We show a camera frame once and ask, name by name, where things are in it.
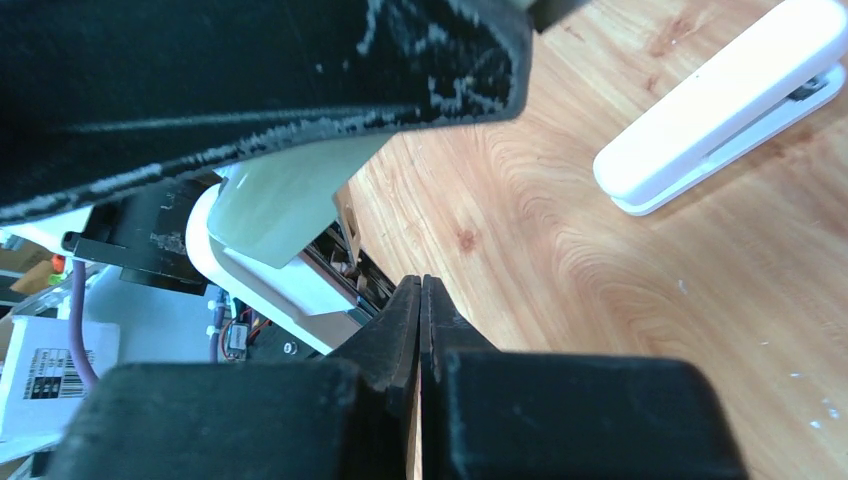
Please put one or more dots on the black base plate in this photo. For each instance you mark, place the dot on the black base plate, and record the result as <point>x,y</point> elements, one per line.
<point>240,334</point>

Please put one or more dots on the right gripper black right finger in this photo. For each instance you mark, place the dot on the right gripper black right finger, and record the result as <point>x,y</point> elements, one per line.
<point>492,414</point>

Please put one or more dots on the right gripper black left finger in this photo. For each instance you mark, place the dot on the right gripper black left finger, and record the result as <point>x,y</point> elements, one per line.
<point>345,416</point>

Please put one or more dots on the white labelled cardboard box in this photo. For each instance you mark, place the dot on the white labelled cardboard box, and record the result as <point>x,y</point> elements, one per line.
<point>40,386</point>

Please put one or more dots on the greenish white stapler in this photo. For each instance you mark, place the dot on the greenish white stapler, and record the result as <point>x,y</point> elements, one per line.
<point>247,234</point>

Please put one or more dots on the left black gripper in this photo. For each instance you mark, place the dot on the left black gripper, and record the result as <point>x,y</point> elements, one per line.
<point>102,98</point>

